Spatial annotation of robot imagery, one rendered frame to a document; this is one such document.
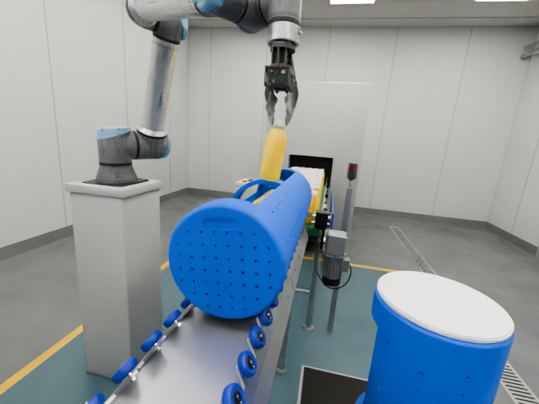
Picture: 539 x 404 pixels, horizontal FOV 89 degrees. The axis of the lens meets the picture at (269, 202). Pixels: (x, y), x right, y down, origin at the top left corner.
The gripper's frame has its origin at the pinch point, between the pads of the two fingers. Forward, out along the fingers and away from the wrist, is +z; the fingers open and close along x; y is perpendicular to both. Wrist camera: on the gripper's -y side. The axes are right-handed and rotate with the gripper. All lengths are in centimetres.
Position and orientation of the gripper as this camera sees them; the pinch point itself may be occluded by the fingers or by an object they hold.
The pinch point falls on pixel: (279, 120)
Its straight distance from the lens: 86.9
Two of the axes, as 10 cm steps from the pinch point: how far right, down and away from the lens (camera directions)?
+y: -2.6, 1.8, -9.5
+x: 9.6, 1.1, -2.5
